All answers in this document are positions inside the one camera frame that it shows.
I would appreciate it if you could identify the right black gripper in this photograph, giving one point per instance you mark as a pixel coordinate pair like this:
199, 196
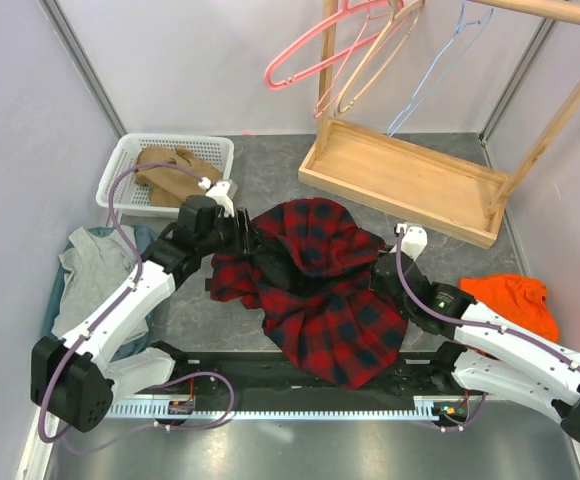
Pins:
375, 283

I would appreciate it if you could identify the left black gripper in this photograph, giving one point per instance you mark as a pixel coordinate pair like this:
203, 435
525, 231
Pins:
244, 242

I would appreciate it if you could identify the red plaid skirt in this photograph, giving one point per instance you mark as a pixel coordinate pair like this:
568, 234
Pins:
310, 275

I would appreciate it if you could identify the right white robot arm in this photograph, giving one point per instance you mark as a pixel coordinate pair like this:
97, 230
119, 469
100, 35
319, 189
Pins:
484, 351

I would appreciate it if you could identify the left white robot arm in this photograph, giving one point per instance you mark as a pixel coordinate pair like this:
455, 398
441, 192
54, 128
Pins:
76, 377

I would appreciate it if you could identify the tan brown garment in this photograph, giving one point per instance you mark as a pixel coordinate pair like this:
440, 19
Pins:
170, 187

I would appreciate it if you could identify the wooden clothes rack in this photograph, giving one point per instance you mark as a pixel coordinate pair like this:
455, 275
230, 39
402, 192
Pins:
447, 194

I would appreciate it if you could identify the white plastic basket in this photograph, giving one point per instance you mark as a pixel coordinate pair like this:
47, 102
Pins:
133, 200

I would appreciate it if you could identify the orange garment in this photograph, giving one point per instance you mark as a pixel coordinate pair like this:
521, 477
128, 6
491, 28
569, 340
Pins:
521, 300

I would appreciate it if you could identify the grey t-shirt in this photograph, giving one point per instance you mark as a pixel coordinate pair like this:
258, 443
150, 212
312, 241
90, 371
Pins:
94, 265

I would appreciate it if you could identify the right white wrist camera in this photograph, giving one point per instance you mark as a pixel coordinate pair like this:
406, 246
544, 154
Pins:
414, 239

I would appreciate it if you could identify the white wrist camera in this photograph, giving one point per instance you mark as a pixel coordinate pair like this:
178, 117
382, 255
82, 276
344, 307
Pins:
414, 239
222, 192

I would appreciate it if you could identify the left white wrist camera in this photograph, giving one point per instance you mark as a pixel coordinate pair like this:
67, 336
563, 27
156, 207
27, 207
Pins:
222, 192

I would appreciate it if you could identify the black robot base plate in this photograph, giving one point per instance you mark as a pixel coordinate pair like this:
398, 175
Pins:
268, 379

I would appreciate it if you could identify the slotted white cable duct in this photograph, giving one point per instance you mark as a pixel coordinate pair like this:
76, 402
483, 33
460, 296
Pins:
161, 407

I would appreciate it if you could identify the thin pink wire hanger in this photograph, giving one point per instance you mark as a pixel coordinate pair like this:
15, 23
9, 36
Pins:
342, 60

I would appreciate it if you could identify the light blue wire hanger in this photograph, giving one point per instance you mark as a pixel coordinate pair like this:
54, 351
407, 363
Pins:
433, 76

